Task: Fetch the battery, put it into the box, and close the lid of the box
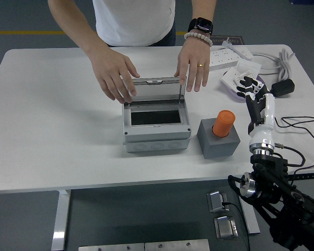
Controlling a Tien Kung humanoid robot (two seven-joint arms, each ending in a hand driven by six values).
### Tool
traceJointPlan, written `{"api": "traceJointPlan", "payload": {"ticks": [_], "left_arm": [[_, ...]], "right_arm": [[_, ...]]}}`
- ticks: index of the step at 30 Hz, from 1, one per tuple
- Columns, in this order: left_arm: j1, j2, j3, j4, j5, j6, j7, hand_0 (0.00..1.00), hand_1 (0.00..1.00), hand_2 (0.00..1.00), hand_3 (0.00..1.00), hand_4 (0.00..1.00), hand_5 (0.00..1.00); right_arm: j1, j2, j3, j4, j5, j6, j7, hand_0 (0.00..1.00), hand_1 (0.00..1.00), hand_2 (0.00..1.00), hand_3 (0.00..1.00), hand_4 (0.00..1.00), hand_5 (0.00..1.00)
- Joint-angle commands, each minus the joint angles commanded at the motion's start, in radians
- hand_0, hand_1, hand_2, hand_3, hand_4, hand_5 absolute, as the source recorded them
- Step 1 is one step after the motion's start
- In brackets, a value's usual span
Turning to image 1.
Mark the white rectangular adapter box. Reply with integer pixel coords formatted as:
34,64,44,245
234,47,254,61

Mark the white power strip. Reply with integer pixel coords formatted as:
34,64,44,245
208,47,240,72

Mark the brown floor sign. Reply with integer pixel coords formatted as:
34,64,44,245
211,36,244,47

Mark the white square switch panel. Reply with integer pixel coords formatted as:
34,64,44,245
236,59,262,78

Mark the grey block battery holder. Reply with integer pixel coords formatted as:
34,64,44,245
196,117,241,159

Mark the white bundled power cable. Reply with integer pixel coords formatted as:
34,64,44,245
251,48,296,82

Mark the tall metal base plate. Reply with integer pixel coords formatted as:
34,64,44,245
144,238,210,251

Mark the orange cylindrical battery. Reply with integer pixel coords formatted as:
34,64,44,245
212,109,237,138

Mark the person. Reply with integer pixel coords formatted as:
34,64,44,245
92,0,177,48

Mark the grey plastic junction box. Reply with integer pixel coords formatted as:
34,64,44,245
121,100,192,154

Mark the black power adapter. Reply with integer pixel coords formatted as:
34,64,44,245
271,78,296,98

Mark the white table leg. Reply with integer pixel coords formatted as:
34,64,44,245
51,189,72,251
244,203,261,235

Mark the person's left hand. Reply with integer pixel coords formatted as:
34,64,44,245
174,39,211,93

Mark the white bead bracelet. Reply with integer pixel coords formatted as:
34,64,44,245
184,30,214,47

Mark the thin black cord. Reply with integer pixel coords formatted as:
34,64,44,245
274,116,314,173

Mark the person's right hand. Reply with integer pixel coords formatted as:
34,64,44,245
88,45,141,104

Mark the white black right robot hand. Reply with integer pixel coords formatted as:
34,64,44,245
236,76,276,147

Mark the white socket with label sticker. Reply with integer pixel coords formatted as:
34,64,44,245
234,70,265,91

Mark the purple plastic tray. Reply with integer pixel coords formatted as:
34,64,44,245
223,70,267,102

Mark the smoky transparent box lid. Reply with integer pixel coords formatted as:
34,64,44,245
122,76,186,106

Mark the black smartwatch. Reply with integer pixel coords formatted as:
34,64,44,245
187,17,214,36

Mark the white power plug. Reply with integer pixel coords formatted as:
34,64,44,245
221,38,237,51

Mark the white plain socket panel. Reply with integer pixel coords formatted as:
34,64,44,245
220,66,240,89

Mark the black floor cable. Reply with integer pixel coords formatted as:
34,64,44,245
221,201,251,251

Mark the long metal base plate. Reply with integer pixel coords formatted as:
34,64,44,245
78,243,145,251

